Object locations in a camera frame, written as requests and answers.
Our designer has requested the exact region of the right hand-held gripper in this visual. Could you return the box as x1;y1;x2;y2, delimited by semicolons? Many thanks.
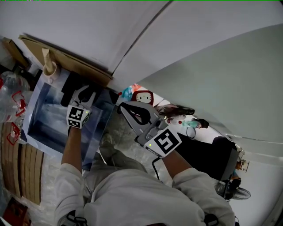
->
109;90;182;158

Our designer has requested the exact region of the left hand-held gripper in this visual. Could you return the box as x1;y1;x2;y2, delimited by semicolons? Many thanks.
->
66;85;97;129

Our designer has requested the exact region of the black item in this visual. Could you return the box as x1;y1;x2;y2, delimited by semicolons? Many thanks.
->
60;71;90;107

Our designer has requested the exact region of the person's left forearm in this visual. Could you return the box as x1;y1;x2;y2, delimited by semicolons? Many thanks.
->
60;126;83;172

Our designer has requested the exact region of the person's right forearm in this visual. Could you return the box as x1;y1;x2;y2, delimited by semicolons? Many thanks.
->
162;149;193;178

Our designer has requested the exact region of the teal patterned packet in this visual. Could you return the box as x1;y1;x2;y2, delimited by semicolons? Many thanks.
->
121;83;142;100

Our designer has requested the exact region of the red cartoon cat toy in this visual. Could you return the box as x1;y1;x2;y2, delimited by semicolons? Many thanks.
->
131;90;155;107

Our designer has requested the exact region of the person's grey shoe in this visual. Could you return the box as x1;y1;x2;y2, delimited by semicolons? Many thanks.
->
99;132;117;153

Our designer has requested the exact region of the beige cup with wooden stick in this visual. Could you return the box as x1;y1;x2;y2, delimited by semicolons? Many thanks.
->
41;47;61;84

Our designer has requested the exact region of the brown cardboard sheet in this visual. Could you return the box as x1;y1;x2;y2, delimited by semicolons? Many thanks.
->
18;34;114;88

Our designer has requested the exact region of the dark shiny bag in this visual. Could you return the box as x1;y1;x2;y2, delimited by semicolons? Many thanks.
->
154;104;195;118

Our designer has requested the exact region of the clear bottle with red cap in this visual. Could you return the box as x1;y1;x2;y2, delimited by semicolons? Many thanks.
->
166;117;184;125

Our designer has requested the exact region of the bag of clear plastic bottles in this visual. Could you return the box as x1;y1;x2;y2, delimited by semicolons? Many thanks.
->
0;70;34;146

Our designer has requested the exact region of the stack of wooden boards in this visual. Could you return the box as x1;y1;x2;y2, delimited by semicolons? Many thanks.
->
0;121;45;205

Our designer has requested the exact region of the teal bottle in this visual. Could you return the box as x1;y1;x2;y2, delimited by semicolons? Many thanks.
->
182;120;203;129

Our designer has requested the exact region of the brown cardboard box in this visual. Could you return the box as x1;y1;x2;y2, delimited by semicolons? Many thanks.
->
1;37;30;69

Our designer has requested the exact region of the person's white shirt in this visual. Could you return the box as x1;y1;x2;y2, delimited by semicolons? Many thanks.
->
54;152;235;226

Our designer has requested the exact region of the red book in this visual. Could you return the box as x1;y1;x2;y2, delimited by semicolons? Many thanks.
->
1;196;31;226

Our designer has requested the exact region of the small floor fan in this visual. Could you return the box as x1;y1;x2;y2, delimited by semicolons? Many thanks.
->
225;185;252;201

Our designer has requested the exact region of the black cable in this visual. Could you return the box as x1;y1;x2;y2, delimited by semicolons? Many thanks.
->
151;156;163;181

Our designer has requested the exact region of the black chest strap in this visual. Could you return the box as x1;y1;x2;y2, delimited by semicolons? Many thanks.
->
65;209;88;226

